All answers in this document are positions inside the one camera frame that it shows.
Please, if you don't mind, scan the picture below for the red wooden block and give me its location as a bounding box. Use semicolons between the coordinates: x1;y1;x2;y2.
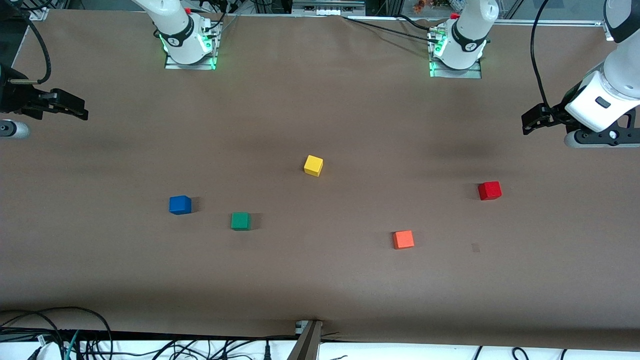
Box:
478;181;502;201

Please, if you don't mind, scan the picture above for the blue wooden block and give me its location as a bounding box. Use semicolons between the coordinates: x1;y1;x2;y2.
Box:
169;195;192;216

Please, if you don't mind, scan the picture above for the yellow wooden block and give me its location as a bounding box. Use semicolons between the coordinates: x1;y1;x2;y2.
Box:
303;155;324;177

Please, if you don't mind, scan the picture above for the table cover sheet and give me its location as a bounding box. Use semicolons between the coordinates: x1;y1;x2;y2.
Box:
0;9;640;351

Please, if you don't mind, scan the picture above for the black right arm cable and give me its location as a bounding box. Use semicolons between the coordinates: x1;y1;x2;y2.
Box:
7;0;52;85

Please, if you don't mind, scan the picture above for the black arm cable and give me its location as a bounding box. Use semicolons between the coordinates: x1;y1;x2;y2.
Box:
7;0;52;85
530;0;556;113

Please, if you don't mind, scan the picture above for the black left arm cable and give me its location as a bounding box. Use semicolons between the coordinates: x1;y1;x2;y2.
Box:
530;0;556;113

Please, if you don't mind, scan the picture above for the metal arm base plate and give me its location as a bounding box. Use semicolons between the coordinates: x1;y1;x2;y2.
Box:
428;59;483;80
164;52;217;71

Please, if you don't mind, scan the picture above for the black base power cable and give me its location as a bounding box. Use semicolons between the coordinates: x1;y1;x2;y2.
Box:
347;18;437;44
343;14;437;33

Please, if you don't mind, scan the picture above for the black base cable bundle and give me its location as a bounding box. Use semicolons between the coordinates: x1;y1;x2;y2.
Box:
192;0;242;40

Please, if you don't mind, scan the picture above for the black looped floor cable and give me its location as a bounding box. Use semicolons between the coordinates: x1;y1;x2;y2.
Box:
0;306;114;360

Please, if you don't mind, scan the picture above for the teal cable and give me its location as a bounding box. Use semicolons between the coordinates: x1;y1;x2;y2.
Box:
62;329;81;360

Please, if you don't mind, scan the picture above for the aluminium frame rail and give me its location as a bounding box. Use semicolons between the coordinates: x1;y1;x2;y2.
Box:
292;0;367;16

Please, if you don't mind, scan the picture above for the grey metal mount post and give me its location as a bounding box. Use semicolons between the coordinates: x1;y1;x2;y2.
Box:
287;320;324;360

